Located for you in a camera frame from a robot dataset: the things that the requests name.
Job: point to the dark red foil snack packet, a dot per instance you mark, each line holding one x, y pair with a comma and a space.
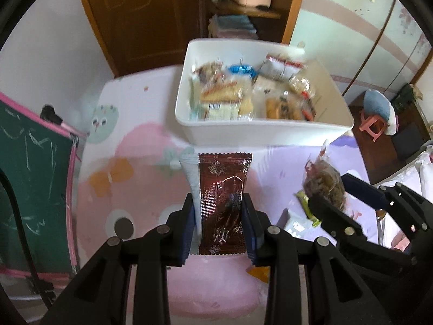
217, 182

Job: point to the red white snack bag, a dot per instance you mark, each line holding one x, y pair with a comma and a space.
280, 68

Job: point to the blue plush cushion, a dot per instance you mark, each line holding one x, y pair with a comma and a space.
375, 103

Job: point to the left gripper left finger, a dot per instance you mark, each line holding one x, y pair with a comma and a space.
98, 294

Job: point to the folded towels stack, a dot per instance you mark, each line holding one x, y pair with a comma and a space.
232, 26

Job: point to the pink plastic stool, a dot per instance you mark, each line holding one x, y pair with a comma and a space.
373, 125

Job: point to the green chalkboard pink frame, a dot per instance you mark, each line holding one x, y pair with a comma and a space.
38, 159

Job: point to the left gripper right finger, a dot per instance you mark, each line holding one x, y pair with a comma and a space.
310, 281

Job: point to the orange white oats packet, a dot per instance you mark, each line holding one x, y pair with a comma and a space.
297, 226

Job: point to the white plastic storage bin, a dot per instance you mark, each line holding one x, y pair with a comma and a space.
332, 120

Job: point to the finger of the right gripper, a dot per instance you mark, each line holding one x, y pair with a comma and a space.
409, 210
334, 221

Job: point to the pink cartoon table mat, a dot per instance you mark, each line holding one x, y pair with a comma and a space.
134, 175

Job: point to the clear nut cluster pack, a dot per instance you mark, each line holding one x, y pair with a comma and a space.
210, 73
323, 179

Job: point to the brown wooden door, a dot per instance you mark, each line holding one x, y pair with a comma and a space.
136, 35

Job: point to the cream cracker packet red edge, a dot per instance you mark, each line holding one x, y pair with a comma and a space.
221, 111

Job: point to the blue foil snack packet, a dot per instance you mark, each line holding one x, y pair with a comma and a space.
243, 70

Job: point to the orange fried snack pack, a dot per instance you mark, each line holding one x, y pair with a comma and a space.
289, 108

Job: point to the large clear rice cracker pack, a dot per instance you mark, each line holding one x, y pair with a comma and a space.
235, 90

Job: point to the green wrapped candy packet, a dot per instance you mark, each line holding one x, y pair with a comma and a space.
304, 200

